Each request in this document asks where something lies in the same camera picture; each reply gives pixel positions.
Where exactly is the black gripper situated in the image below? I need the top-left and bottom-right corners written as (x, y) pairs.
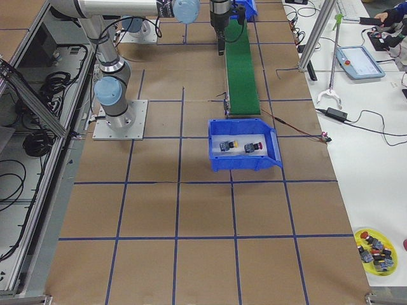
top-left (209, 0), bottom-right (246, 56)

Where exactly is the yellow push button switch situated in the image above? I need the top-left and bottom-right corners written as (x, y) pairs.
top-left (219, 141), bottom-right (238, 152)

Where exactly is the red push button switch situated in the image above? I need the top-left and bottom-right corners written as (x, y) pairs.
top-left (244, 142), bottom-right (263, 153)

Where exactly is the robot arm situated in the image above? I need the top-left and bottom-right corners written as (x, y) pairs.
top-left (51, 1), bottom-right (200, 130)

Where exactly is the yellow tray of buttons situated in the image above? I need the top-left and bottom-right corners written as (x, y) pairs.
top-left (354, 228), bottom-right (398, 276)

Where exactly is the left blue storage bin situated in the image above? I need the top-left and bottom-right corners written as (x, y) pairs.
top-left (235, 0), bottom-right (258, 22)

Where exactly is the blue storage bin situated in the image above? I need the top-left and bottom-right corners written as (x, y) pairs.
top-left (208, 118), bottom-right (282, 172)
top-left (235, 0), bottom-right (258, 22)

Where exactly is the green conveyor belt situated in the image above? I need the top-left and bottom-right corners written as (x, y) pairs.
top-left (224, 19), bottom-right (260, 117)

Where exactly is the right blue storage bin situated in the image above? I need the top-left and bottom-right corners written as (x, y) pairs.
top-left (208, 118), bottom-right (282, 172)

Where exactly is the white foam pad right bin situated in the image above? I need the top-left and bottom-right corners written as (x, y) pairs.
top-left (209, 134), bottom-right (268, 157)

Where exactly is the teach pendant tablet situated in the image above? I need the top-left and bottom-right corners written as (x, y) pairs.
top-left (336, 46), bottom-right (385, 79)

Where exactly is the black power adapter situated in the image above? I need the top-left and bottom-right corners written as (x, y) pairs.
top-left (325, 107), bottom-right (347, 122)

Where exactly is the brown paper table cover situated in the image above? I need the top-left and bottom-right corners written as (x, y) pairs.
top-left (45, 1), bottom-right (369, 304)

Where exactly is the aluminium frame post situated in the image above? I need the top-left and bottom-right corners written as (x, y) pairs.
top-left (298, 0), bottom-right (336, 71)

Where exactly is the red and black wire pair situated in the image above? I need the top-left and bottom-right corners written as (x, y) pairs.
top-left (260, 107), bottom-right (325, 140)

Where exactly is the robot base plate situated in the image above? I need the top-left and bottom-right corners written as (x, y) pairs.
top-left (93, 100), bottom-right (148, 140)

